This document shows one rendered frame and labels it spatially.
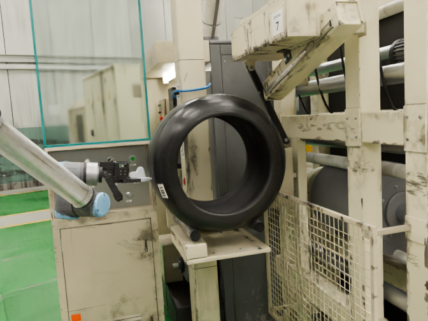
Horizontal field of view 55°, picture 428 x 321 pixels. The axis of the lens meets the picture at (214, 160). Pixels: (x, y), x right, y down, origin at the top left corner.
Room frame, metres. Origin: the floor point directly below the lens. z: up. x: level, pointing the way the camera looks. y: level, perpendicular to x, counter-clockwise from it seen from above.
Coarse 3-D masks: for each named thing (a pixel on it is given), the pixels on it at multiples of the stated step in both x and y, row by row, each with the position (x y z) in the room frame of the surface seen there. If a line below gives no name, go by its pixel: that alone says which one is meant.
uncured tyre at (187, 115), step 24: (216, 96) 1.66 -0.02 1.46; (168, 120) 1.63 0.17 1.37; (192, 120) 1.60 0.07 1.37; (240, 120) 1.94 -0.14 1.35; (264, 120) 1.68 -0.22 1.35; (168, 144) 1.58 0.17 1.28; (264, 144) 1.92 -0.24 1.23; (168, 168) 1.57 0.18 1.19; (264, 168) 1.93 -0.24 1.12; (168, 192) 1.58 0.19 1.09; (240, 192) 1.94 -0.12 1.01; (264, 192) 1.67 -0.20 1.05; (192, 216) 1.60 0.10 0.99; (216, 216) 1.62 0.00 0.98; (240, 216) 1.65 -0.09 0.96
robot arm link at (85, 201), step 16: (0, 112) 1.16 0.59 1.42; (0, 128) 1.16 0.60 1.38; (0, 144) 1.17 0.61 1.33; (16, 144) 1.20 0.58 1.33; (32, 144) 1.26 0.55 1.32; (16, 160) 1.23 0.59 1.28; (32, 160) 1.25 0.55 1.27; (48, 160) 1.30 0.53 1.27; (32, 176) 1.30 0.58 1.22; (48, 176) 1.30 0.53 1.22; (64, 176) 1.34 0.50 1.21; (64, 192) 1.36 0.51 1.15; (80, 192) 1.40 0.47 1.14; (96, 192) 1.48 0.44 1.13; (80, 208) 1.43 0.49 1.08; (96, 208) 1.44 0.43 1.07
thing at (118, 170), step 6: (102, 162) 1.60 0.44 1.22; (108, 162) 1.61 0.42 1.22; (114, 162) 1.62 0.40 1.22; (120, 162) 1.65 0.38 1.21; (126, 162) 1.66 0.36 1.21; (102, 168) 1.60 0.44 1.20; (108, 168) 1.61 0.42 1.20; (114, 168) 1.62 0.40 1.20; (120, 168) 1.61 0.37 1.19; (126, 168) 1.61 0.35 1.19; (102, 174) 1.61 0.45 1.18; (108, 174) 1.61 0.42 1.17; (114, 174) 1.62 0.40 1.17; (120, 174) 1.62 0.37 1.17; (126, 174) 1.62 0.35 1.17; (114, 180) 1.61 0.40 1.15
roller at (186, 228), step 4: (176, 220) 1.89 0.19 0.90; (180, 220) 1.83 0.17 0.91; (180, 224) 1.80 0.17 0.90; (184, 224) 1.75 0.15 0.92; (184, 228) 1.72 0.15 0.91; (188, 228) 1.68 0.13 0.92; (192, 228) 1.65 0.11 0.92; (188, 232) 1.65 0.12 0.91; (192, 232) 1.61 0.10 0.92; (196, 232) 1.61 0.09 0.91; (192, 236) 1.61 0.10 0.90; (196, 236) 1.61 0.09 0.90; (200, 236) 1.62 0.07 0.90; (192, 240) 1.61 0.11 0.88; (196, 240) 1.61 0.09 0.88
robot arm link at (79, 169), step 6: (60, 162) 1.57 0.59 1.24; (66, 162) 1.57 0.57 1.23; (72, 162) 1.58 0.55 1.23; (78, 162) 1.59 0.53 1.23; (84, 162) 1.61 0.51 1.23; (66, 168) 1.55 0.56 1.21; (72, 168) 1.55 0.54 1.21; (78, 168) 1.56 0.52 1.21; (84, 168) 1.57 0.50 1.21; (78, 174) 1.55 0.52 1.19; (84, 174) 1.56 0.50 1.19; (84, 180) 1.56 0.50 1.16
